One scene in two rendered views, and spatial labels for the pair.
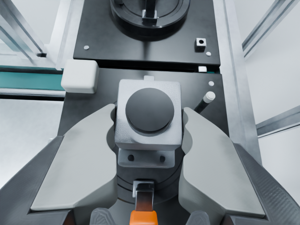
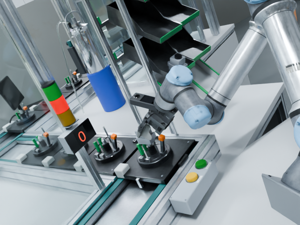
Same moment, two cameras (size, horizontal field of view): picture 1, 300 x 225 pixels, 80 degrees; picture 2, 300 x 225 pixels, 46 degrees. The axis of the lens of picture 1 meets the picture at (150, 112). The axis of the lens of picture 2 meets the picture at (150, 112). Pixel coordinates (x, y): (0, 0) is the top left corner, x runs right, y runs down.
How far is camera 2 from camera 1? 126 cm
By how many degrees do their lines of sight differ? 52
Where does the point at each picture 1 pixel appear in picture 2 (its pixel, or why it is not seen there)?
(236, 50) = not seen: hidden behind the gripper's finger
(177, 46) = (131, 147)
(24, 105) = (116, 202)
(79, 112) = (133, 171)
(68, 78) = (120, 168)
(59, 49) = (105, 180)
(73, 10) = not seen: hidden behind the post
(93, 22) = (104, 168)
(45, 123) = (128, 195)
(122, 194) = (162, 157)
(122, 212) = (168, 161)
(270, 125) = (172, 131)
